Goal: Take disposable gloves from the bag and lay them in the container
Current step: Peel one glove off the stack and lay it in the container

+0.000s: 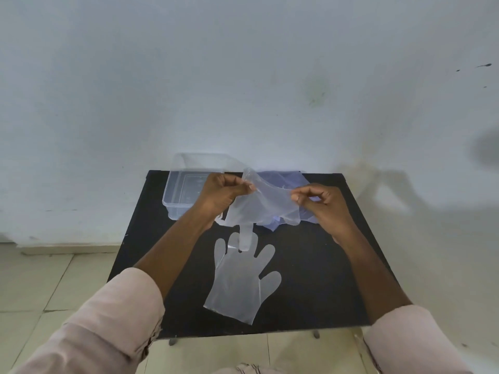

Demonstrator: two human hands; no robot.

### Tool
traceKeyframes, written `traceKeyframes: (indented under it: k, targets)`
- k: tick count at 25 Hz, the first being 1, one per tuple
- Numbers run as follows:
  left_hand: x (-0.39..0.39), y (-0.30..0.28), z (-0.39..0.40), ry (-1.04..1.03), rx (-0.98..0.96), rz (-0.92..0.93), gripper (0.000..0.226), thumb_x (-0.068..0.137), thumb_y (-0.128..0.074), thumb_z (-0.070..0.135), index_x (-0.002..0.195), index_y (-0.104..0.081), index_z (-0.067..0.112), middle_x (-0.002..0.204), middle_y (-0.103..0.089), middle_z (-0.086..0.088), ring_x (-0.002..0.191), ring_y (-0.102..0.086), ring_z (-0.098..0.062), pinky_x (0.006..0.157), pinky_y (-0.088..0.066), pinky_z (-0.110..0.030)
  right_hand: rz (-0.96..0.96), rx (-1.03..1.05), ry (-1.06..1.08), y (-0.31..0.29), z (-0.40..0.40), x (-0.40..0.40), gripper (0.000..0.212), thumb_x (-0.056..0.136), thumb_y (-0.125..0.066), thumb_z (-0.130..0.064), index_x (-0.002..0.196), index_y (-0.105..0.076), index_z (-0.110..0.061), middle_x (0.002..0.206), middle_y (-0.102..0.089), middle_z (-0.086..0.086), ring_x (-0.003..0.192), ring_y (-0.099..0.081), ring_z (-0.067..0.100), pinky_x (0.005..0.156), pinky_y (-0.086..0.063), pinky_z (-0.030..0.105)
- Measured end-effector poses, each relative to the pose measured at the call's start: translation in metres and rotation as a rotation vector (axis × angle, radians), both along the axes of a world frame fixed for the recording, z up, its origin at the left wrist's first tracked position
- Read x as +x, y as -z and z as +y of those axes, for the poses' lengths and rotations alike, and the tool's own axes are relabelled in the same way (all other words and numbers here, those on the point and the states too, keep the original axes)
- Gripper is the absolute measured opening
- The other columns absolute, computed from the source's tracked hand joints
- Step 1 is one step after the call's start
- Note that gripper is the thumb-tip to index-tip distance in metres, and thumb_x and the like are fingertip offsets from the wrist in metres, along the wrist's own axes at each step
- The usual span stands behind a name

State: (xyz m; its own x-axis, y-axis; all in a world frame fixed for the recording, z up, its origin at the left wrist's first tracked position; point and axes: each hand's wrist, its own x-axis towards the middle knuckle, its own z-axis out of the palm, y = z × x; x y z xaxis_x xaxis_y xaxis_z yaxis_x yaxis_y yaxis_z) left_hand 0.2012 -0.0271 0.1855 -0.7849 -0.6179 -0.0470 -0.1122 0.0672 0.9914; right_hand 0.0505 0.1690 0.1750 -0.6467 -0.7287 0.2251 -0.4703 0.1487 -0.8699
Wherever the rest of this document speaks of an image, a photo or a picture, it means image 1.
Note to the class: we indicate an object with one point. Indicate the person's right hand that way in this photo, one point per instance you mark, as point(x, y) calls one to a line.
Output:
point(329, 214)

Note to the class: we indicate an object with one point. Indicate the person's left hand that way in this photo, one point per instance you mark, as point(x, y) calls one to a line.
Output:
point(218, 196)

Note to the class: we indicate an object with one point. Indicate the person's right thumb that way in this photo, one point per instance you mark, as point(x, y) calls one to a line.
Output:
point(301, 198)

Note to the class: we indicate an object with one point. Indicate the person's left thumb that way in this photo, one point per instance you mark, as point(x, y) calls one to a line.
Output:
point(245, 190)

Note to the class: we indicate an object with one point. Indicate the clear plastic glove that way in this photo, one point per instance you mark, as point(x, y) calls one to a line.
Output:
point(239, 284)
point(265, 202)

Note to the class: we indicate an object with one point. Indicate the person's left forearm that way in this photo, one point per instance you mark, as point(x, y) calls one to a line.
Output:
point(175, 249)

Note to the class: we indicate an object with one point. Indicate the person's right forearm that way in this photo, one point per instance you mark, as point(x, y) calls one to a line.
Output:
point(366, 268)

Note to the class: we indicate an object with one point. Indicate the pile of clear plastic gloves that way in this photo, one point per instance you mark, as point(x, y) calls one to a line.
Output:
point(286, 179)

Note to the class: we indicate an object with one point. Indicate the clear plastic container lid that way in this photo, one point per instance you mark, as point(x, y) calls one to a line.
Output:
point(202, 161)

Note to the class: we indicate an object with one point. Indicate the clear plastic container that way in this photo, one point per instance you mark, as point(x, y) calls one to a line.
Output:
point(183, 190)

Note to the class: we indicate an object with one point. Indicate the black table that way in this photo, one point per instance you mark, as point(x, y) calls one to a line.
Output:
point(312, 284)

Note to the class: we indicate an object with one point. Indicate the flat clear plastic glove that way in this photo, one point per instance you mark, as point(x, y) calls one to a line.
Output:
point(239, 284)

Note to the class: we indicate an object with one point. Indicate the light pink shirt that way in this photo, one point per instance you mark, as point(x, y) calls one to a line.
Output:
point(113, 319)

